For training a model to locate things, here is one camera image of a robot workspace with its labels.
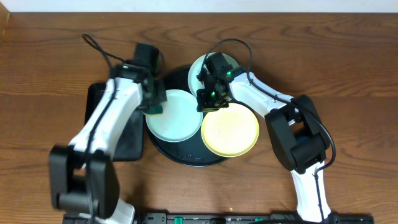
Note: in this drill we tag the rectangular black tray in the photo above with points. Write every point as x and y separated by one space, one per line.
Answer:
130 144

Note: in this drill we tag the light blue plate top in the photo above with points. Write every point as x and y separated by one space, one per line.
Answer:
193 83

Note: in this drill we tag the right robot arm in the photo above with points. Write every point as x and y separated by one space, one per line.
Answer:
231 96

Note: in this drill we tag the green yellow sponge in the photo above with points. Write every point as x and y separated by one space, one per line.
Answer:
154 110

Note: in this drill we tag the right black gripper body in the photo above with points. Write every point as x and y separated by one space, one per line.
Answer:
212 99

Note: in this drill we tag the yellow plate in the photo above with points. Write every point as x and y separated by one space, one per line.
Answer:
231 131

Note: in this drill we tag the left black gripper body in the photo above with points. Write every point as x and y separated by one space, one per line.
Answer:
155 98

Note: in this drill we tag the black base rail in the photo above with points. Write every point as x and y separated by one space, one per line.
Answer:
162 218

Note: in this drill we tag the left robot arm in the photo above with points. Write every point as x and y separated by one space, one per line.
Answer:
82 176

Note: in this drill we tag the light blue plate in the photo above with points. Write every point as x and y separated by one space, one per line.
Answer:
179 120
193 83

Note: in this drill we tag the round black tray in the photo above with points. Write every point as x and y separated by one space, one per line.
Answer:
190 152

